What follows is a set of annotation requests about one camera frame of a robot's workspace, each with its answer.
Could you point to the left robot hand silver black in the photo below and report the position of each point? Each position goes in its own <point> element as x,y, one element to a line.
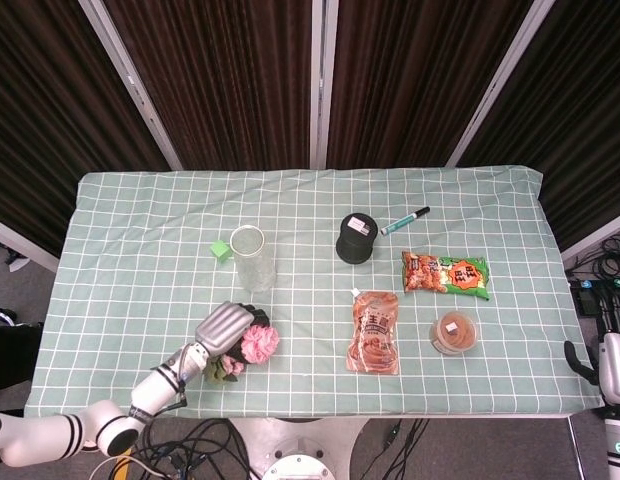
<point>225,327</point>

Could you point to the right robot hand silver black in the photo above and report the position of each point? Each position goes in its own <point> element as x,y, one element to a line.
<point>617,367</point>

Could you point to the pink artificial flower bouquet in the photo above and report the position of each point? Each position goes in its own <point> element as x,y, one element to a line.
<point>260,345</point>

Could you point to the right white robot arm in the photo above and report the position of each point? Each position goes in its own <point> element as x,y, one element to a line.
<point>619,445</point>

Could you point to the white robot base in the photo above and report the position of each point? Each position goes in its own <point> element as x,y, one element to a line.
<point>300,450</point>

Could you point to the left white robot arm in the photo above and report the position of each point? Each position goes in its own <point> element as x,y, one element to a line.
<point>155,387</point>

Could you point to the clear glass cup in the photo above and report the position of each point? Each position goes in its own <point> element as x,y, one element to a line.
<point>255,272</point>

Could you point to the black power strip blue labels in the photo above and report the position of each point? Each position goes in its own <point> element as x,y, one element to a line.
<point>585,297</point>

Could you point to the small green cube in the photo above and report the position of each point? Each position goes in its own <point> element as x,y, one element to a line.
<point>220,250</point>

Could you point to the green white checked tablecloth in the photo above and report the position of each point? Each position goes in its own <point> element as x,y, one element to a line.
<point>140,210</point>

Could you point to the peanut butter spout pouch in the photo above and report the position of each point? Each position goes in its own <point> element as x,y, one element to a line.
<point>372,335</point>

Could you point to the black mesh pen holder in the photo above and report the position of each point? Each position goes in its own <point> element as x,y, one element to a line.
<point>355,245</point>

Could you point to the round clear tub rubber bands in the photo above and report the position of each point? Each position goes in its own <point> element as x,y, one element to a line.
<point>455,335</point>

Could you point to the yellow floor tape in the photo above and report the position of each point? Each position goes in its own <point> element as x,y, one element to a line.
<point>124,467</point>

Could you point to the orange green peanut snack bag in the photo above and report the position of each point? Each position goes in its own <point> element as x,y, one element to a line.
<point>440,275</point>

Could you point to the teal marker pen black cap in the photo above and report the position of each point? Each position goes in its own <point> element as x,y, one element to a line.
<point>402,222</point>

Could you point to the large black bulky object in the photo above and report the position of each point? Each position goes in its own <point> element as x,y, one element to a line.
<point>12,360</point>

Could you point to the white paper scrap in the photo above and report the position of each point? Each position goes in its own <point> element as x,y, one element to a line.
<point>19,265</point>

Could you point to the dark brown partition panel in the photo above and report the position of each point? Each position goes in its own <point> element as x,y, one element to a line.
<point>230,85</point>
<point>50,115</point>
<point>580,115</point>
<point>415,85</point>

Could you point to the white partition post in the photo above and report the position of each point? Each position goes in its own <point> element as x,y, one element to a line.
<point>492,90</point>
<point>20,242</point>
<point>135,90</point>
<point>322,85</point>
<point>595,235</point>

